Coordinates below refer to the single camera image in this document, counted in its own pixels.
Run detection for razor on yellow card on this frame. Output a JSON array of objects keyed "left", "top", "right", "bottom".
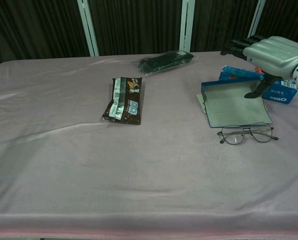
[{"left": 196, "top": 93, "right": 207, "bottom": 115}]

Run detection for black socks in plastic bag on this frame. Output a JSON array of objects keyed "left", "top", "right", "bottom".
[{"left": 131, "top": 49, "right": 195, "bottom": 77}]

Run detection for white metal frame post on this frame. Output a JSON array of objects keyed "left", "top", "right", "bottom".
[
  {"left": 247, "top": 0, "right": 267, "bottom": 38},
  {"left": 76, "top": 0, "right": 100, "bottom": 57},
  {"left": 179, "top": 0, "right": 196, "bottom": 53}
]

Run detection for dark blue rectangular box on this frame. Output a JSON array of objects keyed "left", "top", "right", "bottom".
[{"left": 200, "top": 79, "right": 274, "bottom": 129}]

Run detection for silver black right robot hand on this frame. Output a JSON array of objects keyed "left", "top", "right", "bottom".
[{"left": 220, "top": 34, "right": 298, "bottom": 100}]

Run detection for thin metal eyeglasses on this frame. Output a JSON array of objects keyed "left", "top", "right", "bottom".
[{"left": 216, "top": 122, "right": 279, "bottom": 146}]

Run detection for pink tablecloth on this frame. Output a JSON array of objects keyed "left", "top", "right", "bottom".
[{"left": 0, "top": 48, "right": 298, "bottom": 238}]

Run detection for black pleated curtain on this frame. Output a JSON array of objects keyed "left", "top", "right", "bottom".
[{"left": 0, "top": 0, "right": 298, "bottom": 66}]

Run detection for blue Oreo box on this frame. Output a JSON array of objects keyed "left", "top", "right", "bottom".
[{"left": 218, "top": 65, "right": 298, "bottom": 105}]

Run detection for brown snack packet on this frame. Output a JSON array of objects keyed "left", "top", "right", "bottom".
[{"left": 101, "top": 76, "right": 146, "bottom": 125}]

